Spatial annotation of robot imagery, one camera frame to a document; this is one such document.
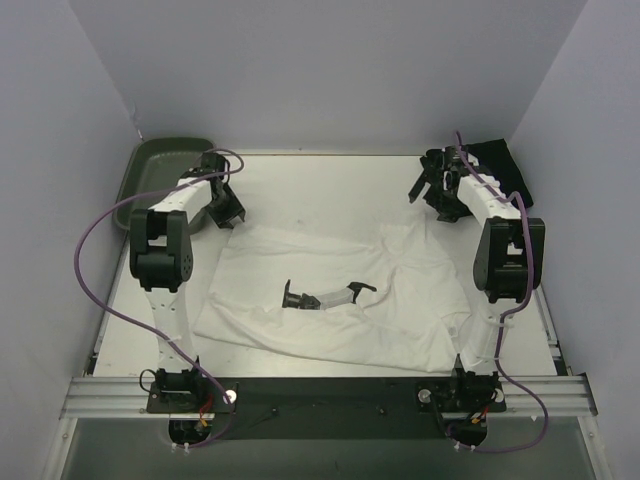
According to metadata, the white t-shirt with robot print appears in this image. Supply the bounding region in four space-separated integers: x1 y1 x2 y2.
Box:
194 216 470 374

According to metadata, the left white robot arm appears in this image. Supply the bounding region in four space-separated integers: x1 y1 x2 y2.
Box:
130 148 246 412

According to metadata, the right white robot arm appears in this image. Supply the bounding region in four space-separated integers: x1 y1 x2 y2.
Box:
408 140 546 374

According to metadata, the folded black t-shirt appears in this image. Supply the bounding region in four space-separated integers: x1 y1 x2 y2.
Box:
465 139 534 209

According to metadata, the dark green plastic tray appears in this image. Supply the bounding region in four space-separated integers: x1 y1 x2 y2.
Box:
117 137 215 202

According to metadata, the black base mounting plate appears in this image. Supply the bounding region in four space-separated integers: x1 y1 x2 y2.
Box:
146 375 506 444

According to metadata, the aluminium extrusion rail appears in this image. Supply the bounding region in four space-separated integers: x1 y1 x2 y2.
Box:
60 375 598 419

